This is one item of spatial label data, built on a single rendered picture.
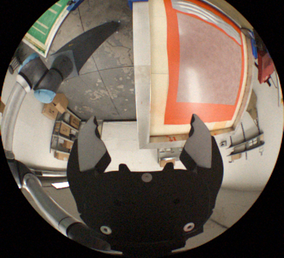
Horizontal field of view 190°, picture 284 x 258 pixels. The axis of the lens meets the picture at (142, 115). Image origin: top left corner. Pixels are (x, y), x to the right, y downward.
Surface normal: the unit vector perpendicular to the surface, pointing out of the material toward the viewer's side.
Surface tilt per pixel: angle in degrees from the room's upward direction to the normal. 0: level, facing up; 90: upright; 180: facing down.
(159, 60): 32
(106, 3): 0
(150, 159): 90
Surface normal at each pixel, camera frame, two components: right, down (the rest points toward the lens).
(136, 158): -0.02, -0.44
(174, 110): 0.00, 0.53
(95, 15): 0.02, 0.90
